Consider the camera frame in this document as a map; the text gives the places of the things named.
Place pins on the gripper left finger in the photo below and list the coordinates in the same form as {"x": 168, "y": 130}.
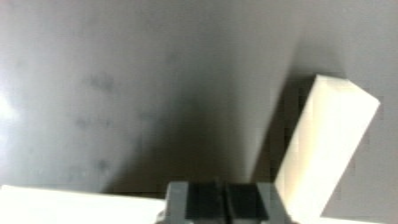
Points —
{"x": 205, "y": 202}

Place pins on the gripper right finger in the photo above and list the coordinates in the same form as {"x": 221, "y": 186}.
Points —
{"x": 242, "y": 202}

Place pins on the white cabinet body box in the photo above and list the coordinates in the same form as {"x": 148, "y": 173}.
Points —
{"x": 337, "y": 116}

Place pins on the white U-shaped fence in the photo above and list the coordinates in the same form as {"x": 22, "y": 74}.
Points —
{"x": 38, "y": 206}

